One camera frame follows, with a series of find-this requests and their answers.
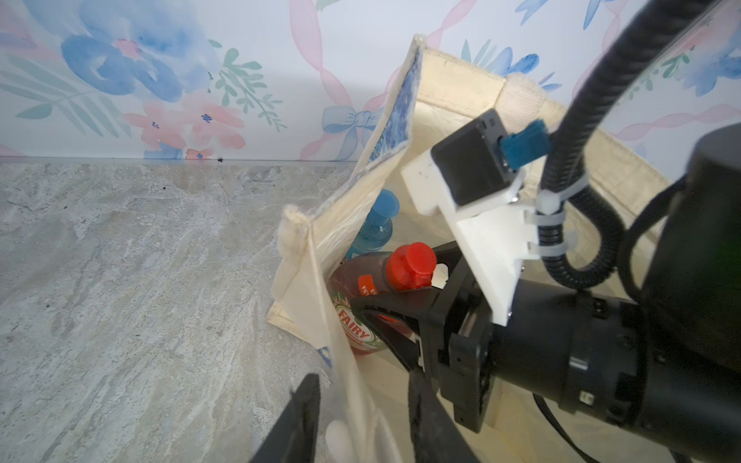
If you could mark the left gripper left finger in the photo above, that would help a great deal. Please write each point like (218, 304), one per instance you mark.
(293, 436)

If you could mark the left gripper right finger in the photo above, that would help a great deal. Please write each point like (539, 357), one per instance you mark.
(434, 436)

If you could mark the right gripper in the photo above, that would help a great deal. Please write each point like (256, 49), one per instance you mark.
(586, 353)

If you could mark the dark red Fairy bottle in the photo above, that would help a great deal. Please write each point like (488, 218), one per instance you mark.
(408, 268)

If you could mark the blue bottle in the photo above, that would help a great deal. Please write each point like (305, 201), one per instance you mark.
(377, 228)

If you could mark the cream shopping bag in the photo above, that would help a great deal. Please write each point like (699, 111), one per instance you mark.
(363, 415)

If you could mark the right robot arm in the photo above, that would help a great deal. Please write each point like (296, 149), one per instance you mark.
(663, 363)

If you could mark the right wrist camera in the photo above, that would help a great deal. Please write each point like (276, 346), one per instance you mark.
(471, 160)

